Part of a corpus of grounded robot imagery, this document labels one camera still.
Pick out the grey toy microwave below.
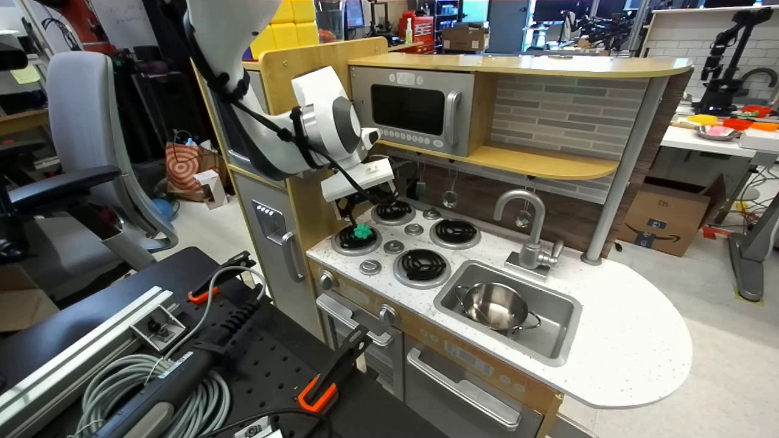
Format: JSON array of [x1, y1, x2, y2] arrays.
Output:
[[346, 67, 476, 158]]

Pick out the orange and black clamp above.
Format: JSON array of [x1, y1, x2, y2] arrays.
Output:
[[292, 326, 375, 418], [185, 248, 258, 310]]

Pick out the red patterned bag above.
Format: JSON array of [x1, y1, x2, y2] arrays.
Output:
[[163, 140, 227, 206]]

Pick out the brown cardboard box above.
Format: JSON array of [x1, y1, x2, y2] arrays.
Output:
[[610, 173, 729, 260]]

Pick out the grey fridge door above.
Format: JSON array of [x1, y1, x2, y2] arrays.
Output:
[[231, 173, 329, 343]]

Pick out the aluminium profile rail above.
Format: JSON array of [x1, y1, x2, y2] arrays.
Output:
[[0, 283, 178, 438]]

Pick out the yellow boxes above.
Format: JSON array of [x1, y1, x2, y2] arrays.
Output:
[[247, 0, 320, 61]]

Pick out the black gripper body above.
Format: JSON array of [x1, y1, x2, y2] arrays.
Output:
[[343, 187, 401, 226]]

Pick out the coiled grey cable bundle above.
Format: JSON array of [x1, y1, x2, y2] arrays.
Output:
[[71, 352, 234, 438]]

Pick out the grey cabinet door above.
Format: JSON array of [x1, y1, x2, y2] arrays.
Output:
[[312, 288, 403, 403]]

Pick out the wooden toy kitchen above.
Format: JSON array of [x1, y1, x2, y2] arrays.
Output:
[[192, 35, 695, 438]]

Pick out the silver toy faucet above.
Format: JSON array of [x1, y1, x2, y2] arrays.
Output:
[[492, 187, 567, 280]]

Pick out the grey sink basin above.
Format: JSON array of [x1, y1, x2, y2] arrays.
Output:
[[430, 259, 583, 369]]

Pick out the grey office chair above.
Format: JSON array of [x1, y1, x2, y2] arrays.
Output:
[[0, 49, 181, 275]]

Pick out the black coil stove burner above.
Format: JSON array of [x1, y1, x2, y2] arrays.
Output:
[[369, 197, 419, 230], [427, 214, 483, 252], [391, 247, 452, 291], [330, 221, 384, 259]]

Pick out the silver wrist camera bar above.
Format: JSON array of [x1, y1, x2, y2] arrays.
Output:
[[318, 157, 397, 207]]

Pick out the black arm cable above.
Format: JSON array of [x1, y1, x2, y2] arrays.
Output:
[[186, 21, 376, 199]]

